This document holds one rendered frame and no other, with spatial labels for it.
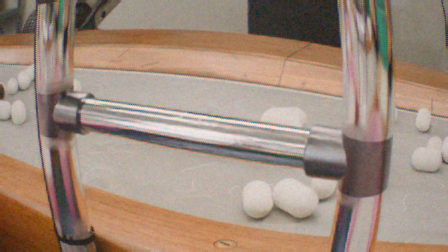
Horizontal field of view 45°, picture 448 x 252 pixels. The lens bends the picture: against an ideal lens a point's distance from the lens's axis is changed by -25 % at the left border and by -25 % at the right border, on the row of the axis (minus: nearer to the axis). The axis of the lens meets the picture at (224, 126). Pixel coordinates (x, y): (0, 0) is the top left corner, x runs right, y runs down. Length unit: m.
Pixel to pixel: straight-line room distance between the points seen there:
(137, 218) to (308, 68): 0.34
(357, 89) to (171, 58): 0.51
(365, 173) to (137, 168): 0.28
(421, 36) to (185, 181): 2.14
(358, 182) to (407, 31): 2.33
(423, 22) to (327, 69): 1.90
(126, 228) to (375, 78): 0.18
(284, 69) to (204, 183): 0.23
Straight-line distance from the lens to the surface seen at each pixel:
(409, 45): 2.57
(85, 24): 1.09
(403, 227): 0.40
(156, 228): 0.35
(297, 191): 0.41
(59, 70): 0.29
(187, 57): 0.72
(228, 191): 0.45
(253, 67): 0.68
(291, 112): 0.54
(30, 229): 0.40
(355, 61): 0.22
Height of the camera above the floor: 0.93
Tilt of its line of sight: 20 degrees down
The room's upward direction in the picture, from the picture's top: 1 degrees counter-clockwise
